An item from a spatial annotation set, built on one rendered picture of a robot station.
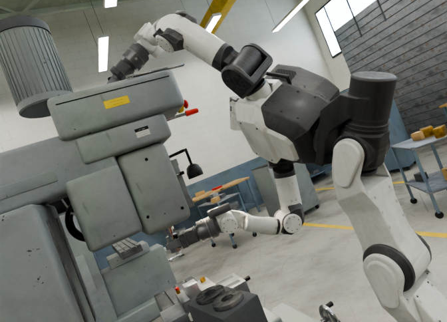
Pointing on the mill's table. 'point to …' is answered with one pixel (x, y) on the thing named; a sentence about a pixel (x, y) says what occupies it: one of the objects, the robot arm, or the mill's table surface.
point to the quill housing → (153, 187)
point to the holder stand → (226, 306)
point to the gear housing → (123, 138)
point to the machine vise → (174, 313)
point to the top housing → (115, 104)
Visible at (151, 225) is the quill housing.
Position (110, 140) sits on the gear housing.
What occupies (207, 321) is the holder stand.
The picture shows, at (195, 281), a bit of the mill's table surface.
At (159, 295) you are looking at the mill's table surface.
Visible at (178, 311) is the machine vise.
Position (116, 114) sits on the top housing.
